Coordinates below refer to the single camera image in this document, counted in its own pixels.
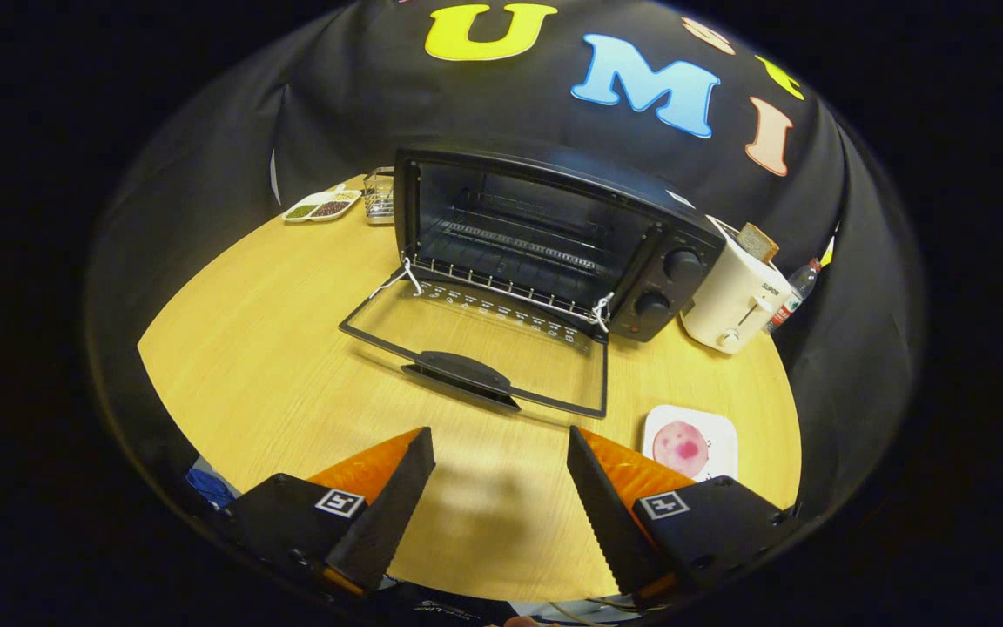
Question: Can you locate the white square plate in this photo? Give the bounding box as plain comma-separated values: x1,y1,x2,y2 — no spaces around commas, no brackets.
643,404,739,482

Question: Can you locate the black backdrop cloth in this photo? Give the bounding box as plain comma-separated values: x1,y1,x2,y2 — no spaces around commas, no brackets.
84,0,929,558

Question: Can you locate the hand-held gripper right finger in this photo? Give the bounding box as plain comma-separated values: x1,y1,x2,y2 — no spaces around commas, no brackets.
566,425,803,606

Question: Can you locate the pink round food slice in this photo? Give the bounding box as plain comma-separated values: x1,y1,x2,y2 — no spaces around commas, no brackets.
652,421,710,478

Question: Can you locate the wire mesh utensil holder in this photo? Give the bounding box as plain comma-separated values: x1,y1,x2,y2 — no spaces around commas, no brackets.
363,167,398,226

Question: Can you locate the black toaster oven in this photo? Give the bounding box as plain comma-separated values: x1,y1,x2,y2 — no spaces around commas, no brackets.
339,144,726,421

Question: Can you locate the white bread toaster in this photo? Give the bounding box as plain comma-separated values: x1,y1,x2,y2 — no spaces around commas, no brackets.
680,215,794,355

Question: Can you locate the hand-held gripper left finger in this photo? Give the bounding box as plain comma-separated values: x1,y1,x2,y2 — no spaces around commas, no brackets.
214,427,437,602

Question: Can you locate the clear plastic water bottle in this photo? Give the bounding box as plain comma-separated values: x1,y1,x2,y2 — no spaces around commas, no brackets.
767,259,820,334

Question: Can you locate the oven wire rack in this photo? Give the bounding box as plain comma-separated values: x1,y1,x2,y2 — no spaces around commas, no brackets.
419,187,633,323

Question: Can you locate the white divided dish of beans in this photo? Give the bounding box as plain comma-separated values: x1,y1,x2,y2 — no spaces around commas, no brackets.
282,189,363,224

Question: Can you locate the bread slice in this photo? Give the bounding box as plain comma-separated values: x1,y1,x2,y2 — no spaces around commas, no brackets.
735,222,781,265

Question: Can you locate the blue cloth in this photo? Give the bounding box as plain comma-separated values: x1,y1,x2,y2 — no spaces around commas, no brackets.
185,468,237,510

